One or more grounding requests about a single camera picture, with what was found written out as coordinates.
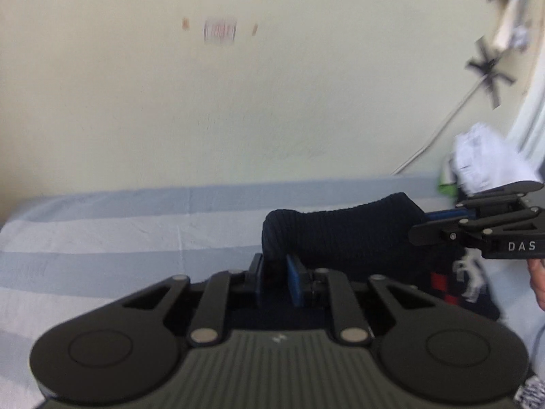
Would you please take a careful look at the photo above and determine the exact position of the small wall sticker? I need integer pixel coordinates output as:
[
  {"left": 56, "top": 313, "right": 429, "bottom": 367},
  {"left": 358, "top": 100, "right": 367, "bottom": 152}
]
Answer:
[{"left": 203, "top": 19, "right": 237, "bottom": 44}]

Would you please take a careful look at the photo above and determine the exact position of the blue striped bed sheet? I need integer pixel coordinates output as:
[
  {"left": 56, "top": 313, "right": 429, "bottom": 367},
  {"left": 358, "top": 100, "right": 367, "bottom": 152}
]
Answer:
[{"left": 0, "top": 172, "right": 545, "bottom": 409}]

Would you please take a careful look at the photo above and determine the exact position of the green cloth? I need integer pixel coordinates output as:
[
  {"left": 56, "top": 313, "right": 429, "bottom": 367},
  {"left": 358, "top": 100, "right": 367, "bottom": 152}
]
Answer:
[{"left": 438, "top": 157, "right": 460, "bottom": 195}]

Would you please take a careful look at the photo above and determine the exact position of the white power strip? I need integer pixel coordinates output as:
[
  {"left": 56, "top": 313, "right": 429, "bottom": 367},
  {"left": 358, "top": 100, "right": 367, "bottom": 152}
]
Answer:
[{"left": 492, "top": 0, "right": 522, "bottom": 52}]

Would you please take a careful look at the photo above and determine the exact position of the white cloth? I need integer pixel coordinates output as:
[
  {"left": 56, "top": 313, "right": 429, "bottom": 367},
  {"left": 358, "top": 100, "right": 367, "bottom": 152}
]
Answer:
[{"left": 451, "top": 123, "right": 541, "bottom": 194}]

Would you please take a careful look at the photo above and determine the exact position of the grey wall cable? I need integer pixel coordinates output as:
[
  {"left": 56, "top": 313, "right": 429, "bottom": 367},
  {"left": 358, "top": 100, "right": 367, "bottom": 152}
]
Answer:
[{"left": 391, "top": 74, "right": 488, "bottom": 176}]

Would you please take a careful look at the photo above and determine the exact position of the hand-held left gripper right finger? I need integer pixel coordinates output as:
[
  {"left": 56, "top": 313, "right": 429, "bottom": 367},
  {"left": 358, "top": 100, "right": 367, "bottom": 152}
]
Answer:
[{"left": 286, "top": 254, "right": 437, "bottom": 346}]

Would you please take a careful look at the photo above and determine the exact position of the navy red patterned sweater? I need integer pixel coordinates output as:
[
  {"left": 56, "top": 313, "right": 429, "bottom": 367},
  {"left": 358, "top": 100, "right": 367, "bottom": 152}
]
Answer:
[{"left": 230, "top": 193, "right": 503, "bottom": 333}]

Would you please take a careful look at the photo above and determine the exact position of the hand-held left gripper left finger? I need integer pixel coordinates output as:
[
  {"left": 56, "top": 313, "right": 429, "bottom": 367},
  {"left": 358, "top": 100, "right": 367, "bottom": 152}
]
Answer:
[{"left": 121, "top": 253, "right": 267, "bottom": 346}]

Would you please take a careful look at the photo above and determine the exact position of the person's right hand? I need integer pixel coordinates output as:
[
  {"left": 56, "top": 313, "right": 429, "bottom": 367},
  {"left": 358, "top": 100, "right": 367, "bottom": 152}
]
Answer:
[{"left": 527, "top": 258, "right": 545, "bottom": 312}]

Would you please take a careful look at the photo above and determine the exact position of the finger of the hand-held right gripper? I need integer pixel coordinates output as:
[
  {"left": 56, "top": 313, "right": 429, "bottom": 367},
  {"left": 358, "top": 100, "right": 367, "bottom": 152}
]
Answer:
[
  {"left": 425, "top": 181, "right": 545, "bottom": 221},
  {"left": 408, "top": 207, "right": 545, "bottom": 248}
]

